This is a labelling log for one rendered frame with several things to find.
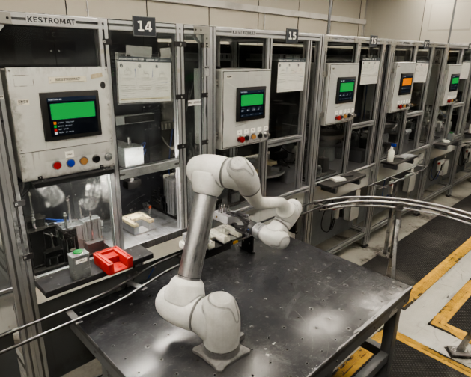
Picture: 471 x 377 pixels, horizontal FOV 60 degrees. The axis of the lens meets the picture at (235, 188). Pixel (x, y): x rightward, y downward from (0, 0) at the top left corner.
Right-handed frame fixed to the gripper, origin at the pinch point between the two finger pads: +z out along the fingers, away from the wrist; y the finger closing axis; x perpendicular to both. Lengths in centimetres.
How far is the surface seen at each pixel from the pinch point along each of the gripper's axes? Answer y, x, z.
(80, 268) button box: -1, 89, 5
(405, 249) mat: -96, -235, -13
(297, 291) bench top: -29, -6, -47
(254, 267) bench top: -29.5, -7.4, -13.9
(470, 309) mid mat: -95, -173, -94
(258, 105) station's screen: 61, -36, 16
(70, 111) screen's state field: 67, 82, 16
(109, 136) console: 53, 63, 18
